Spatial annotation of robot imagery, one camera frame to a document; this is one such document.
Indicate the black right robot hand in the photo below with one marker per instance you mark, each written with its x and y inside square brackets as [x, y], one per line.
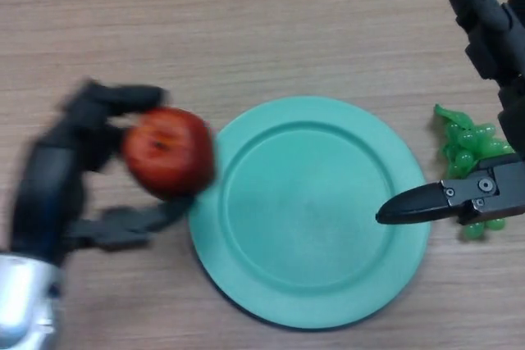
[508, 186]

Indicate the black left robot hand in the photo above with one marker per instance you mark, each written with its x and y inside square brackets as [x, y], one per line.
[49, 186]

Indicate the red apple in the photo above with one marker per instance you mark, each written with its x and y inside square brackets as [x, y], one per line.
[168, 153]

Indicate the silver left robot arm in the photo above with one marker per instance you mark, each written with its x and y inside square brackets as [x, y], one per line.
[24, 305]

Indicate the green round plate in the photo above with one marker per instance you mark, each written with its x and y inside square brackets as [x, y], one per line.
[311, 227]

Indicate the green grape bunch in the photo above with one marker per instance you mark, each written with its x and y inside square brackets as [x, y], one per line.
[465, 139]

